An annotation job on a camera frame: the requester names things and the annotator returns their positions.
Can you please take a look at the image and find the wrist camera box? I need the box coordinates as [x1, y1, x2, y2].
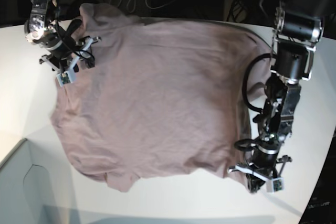
[56, 70, 76, 87]
[266, 177, 284, 193]

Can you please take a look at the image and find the white cardboard box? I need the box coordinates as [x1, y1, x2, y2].
[1, 138, 81, 223]

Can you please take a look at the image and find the mauve pink t-shirt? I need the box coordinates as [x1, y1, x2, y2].
[51, 4, 270, 192]

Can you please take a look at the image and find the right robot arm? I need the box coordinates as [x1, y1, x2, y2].
[24, 0, 100, 77]

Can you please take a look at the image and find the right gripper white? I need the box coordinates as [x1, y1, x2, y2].
[38, 36, 101, 73]

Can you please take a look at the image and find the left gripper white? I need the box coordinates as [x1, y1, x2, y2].
[228, 155, 292, 194]

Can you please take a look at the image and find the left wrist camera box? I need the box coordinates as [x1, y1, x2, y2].
[266, 177, 284, 193]

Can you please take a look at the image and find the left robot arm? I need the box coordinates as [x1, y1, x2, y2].
[228, 0, 335, 193]

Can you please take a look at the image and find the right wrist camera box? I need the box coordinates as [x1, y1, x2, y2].
[56, 70, 76, 87]

